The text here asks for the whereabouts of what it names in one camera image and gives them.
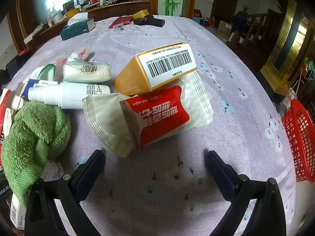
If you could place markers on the dark jacket on post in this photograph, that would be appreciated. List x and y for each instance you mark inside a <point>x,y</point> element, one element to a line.
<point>240,22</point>

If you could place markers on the black sofa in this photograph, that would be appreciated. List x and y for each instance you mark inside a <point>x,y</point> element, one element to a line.
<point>14,66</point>

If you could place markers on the orange barcode box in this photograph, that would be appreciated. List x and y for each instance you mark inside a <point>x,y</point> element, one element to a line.
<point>130,78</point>

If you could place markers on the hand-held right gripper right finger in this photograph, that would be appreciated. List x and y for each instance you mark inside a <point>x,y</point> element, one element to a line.
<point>221,174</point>

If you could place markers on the wooden glass partition cabinet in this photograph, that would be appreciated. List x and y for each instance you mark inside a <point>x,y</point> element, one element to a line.
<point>110,11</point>

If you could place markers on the metal pot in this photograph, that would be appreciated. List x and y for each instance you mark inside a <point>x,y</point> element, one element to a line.
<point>57,17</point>

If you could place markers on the green towel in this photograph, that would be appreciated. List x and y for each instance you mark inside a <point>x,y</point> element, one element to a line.
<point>32,132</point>

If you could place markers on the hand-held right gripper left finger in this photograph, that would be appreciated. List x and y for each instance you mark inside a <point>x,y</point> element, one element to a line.
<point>81,184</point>

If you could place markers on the white spray bottle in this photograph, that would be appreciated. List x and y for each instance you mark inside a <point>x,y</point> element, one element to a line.
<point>73,94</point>

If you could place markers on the wooden staircase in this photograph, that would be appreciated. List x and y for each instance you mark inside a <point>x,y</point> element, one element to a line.
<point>265,24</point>

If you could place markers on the teal gift box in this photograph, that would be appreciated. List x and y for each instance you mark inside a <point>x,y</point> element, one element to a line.
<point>196,20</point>

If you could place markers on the brown wooden door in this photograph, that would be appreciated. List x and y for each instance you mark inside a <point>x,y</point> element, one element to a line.
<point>224,0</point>

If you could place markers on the cardboard box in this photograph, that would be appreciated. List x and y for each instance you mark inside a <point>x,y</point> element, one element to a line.
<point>224,29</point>

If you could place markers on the red gift box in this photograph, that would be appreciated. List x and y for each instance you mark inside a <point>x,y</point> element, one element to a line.
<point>196,13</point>

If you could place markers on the white medicine box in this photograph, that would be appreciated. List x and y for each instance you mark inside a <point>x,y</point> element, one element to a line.
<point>53,170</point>

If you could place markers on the white plastic wrapper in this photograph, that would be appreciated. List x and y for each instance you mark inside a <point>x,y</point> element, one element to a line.
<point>103,123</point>

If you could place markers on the purple floral tablecloth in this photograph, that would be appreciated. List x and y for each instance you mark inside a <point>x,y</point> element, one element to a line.
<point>172,177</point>

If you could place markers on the white sock green trim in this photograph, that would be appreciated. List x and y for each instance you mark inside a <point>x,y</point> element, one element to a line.
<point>48,72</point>

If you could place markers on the yellow box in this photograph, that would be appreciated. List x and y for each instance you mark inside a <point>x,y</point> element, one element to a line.
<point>72,13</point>

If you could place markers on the red plastic basket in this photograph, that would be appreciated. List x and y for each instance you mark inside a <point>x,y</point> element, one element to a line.
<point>302,152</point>

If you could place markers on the teal tissue box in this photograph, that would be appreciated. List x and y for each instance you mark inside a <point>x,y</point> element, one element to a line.
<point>73,30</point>

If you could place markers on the black case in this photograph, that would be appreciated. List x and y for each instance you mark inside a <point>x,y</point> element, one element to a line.
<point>152,22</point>

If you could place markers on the white green tissue pack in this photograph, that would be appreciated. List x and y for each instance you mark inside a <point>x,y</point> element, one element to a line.
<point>83,72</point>

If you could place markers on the yellow tape roll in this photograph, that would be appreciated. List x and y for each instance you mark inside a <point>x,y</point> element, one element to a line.
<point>140,14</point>

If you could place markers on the red pouch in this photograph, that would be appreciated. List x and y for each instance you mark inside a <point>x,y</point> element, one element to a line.
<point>120,21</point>

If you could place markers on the gold pillar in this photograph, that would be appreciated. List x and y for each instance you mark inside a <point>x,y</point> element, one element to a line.
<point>290,49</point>

